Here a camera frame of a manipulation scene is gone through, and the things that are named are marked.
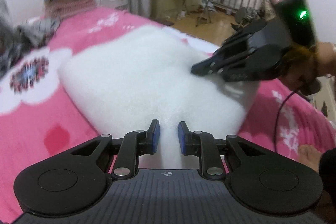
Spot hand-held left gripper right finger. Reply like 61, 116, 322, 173
178, 121, 279, 179

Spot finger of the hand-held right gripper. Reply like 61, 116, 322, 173
191, 45, 263, 83
214, 19, 268, 60

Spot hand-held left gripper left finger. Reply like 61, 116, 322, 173
63, 119, 160, 179

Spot white knit sweater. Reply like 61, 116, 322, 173
58, 26, 260, 169

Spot person's right forearm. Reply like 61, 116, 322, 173
316, 42, 336, 78

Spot person's right hand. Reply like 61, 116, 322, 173
283, 44, 323, 96

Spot dark round floor stand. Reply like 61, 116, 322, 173
231, 6, 254, 31

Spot white water dispenser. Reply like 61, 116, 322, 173
100, 0, 130, 11

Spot pink floral blanket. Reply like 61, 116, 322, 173
0, 6, 336, 224

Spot person's bare foot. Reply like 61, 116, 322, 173
299, 145, 324, 170

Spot pink checked folded blanket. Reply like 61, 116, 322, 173
43, 0, 96, 17

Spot person's dark trousers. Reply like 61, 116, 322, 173
315, 148, 336, 224

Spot grey sweatshirt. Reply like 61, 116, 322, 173
17, 17, 62, 47

